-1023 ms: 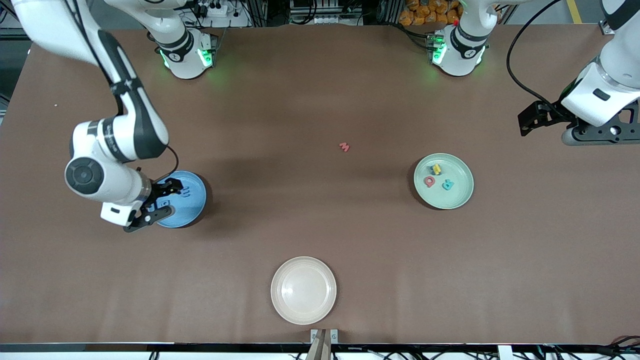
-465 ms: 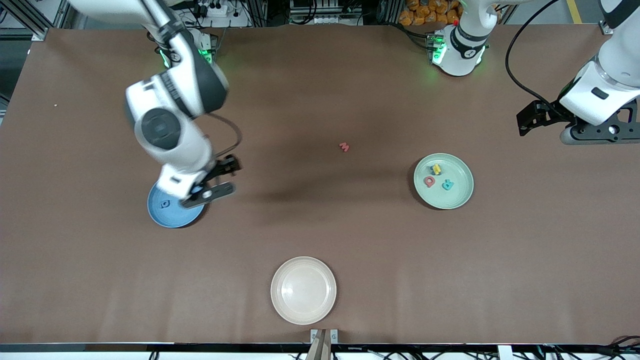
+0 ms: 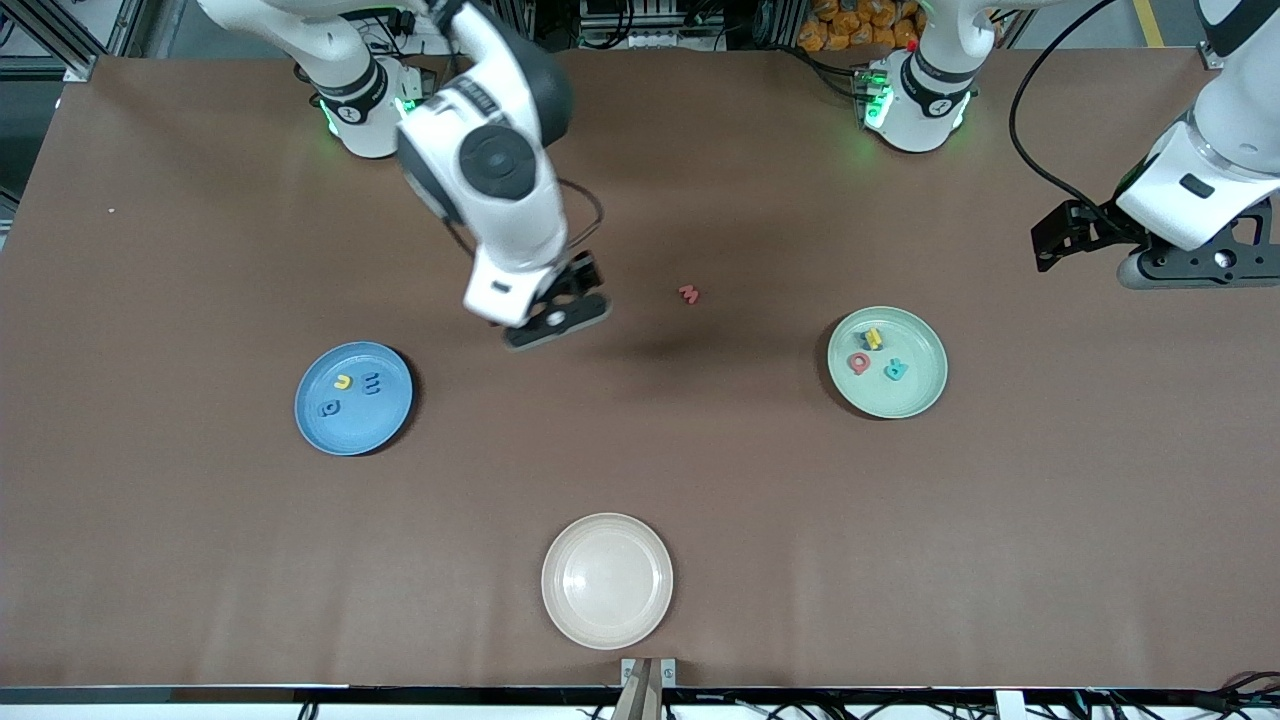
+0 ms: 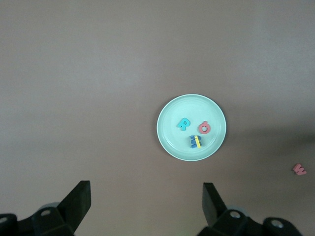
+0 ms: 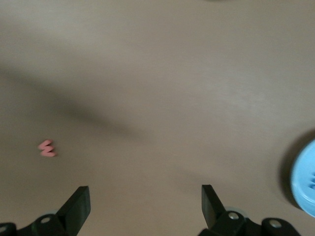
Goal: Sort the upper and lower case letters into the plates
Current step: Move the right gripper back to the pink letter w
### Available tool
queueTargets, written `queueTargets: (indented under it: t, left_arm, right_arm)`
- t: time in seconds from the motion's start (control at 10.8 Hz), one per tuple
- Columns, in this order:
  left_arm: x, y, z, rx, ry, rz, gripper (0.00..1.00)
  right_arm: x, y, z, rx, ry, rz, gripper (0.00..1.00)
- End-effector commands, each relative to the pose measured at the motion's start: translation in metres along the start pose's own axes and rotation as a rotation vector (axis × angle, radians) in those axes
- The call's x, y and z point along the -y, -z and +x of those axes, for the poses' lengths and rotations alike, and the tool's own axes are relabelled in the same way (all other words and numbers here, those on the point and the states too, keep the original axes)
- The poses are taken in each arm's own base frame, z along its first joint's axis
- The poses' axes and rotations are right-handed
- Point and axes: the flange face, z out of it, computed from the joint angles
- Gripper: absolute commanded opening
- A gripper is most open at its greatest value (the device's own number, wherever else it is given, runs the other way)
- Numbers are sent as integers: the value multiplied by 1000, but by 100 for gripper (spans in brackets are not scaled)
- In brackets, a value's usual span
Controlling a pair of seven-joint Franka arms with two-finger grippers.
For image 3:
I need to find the blue plate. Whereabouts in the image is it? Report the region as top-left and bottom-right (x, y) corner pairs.
(294, 341), (414, 457)

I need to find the beige plate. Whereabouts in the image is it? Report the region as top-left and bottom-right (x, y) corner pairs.
(541, 512), (675, 651)

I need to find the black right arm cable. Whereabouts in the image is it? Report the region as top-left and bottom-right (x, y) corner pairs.
(440, 178), (605, 263)

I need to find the white power strip with plugs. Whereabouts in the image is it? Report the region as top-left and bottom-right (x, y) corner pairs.
(383, 5), (441, 41)

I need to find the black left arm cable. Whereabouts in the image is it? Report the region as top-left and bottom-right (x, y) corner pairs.
(1008, 0), (1131, 226)

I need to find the small metal bracket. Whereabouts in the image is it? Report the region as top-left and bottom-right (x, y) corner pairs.
(620, 657), (678, 689)

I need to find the green plate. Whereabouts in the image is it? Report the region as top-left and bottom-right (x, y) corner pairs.
(826, 305), (949, 420)

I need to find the long white socket bar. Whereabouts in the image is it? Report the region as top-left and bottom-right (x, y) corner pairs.
(598, 28), (723, 51)

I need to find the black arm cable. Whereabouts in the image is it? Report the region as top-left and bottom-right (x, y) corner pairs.
(440, 178), (605, 263)
(1008, 0), (1131, 226)

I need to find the brown table cover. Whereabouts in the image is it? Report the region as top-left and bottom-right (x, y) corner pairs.
(0, 50), (1280, 691)

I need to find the pile of orange packets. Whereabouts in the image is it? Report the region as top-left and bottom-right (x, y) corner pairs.
(797, 0), (926, 53)

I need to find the aluminium frame post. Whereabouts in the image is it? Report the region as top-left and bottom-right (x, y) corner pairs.
(0, 0), (151, 83)

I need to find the black cable bundle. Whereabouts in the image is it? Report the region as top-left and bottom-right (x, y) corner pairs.
(1080, 668), (1280, 720)

